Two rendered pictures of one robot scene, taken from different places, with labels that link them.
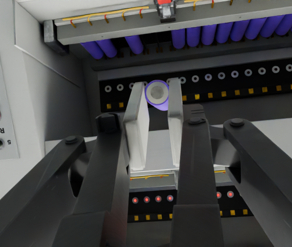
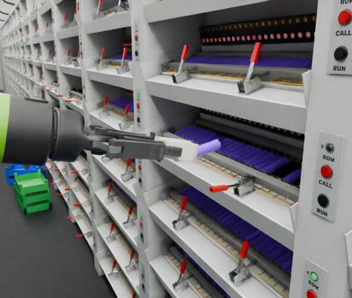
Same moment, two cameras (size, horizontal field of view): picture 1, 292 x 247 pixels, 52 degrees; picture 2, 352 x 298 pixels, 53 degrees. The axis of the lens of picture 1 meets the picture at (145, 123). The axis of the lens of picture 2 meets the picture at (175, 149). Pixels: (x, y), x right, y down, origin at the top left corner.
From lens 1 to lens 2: 0.57 m
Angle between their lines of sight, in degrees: 74
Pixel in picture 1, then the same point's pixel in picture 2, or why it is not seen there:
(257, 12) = (225, 161)
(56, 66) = not seen: hidden behind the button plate
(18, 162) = (322, 127)
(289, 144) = (207, 97)
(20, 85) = (304, 182)
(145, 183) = (290, 74)
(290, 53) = (248, 128)
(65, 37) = not seen: hidden behind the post
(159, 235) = not seen: outside the picture
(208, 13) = (239, 171)
